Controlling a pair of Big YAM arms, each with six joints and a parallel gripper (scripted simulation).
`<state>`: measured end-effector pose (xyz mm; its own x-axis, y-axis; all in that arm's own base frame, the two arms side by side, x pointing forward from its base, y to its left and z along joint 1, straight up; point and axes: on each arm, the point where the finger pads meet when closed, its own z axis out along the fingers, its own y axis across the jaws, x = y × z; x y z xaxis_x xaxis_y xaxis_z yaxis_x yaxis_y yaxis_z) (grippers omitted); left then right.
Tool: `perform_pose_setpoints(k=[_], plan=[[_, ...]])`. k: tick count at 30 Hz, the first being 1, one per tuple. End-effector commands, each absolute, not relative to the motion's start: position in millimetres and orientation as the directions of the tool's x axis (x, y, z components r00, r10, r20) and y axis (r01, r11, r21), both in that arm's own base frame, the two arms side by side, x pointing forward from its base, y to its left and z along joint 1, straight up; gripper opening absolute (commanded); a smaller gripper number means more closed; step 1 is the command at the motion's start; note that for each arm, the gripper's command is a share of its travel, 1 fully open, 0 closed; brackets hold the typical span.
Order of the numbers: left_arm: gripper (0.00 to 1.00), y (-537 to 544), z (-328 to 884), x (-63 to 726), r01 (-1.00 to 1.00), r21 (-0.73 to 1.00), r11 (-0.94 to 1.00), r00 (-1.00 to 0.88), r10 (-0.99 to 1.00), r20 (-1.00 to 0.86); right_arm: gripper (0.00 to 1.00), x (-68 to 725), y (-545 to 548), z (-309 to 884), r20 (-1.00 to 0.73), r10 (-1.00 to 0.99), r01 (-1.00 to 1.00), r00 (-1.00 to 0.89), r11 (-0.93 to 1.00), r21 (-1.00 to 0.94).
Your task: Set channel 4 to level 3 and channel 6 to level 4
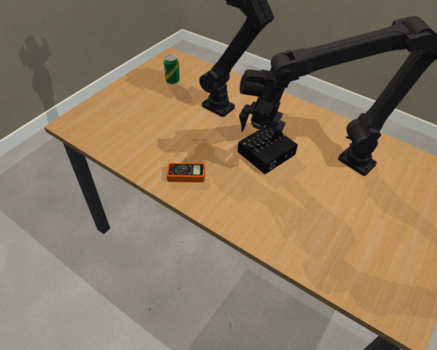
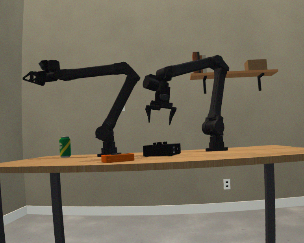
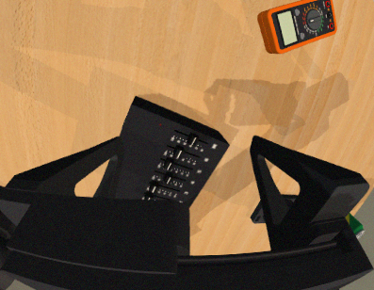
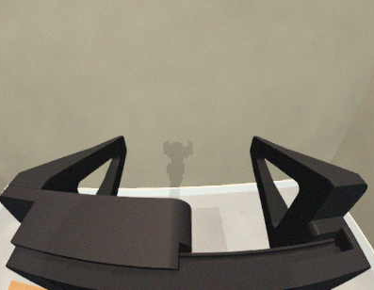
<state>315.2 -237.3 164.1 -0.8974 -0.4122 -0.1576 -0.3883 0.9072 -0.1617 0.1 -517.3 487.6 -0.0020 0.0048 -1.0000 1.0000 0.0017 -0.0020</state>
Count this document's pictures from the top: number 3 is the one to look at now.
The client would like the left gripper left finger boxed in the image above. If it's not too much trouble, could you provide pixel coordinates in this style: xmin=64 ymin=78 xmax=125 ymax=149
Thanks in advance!
xmin=5 ymin=137 xmax=124 ymax=198

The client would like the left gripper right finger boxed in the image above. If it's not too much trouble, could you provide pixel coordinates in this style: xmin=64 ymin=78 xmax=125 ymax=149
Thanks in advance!
xmin=250 ymin=136 xmax=369 ymax=250

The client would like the green drink can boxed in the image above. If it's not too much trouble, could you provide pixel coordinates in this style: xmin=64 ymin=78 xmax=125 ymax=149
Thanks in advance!
xmin=346 ymin=213 xmax=365 ymax=239

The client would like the black lighting desk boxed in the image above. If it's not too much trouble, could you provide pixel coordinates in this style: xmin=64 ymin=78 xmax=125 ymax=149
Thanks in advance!
xmin=115 ymin=96 xmax=230 ymax=209

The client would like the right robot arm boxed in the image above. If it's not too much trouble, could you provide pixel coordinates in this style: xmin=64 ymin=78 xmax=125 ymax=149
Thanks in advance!
xmin=251 ymin=194 xmax=298 ymax=224

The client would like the orange digital multimeter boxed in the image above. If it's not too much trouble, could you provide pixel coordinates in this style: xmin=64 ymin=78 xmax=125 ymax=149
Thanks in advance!
xmin=257 ymin=0 xmax=337 ymax=54

